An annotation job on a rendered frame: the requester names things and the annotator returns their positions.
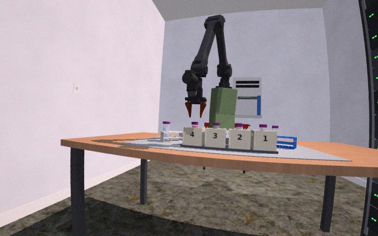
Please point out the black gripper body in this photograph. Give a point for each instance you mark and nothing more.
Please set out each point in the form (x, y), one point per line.
(195, 100)

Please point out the grey flat mat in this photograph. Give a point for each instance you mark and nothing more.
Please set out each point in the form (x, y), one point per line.
(299, 152)

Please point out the tube with pink liquid and purple cap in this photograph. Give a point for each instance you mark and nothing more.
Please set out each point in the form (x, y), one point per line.
(216, 125)

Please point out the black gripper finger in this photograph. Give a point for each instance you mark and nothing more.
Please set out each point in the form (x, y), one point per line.
(202, 107)
(189, 106)

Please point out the blue tube rack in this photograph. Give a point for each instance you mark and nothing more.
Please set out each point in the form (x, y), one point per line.
(294, 143)

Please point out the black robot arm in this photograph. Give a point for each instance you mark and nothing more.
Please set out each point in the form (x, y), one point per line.
(214, 26)

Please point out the white tube rack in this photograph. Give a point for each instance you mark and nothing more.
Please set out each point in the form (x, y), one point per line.
(180, 136)

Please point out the beige bucket adapter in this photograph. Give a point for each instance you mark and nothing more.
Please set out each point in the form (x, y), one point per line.
(239, 139)
(264, 140)
(215, 137)
(193, 136)

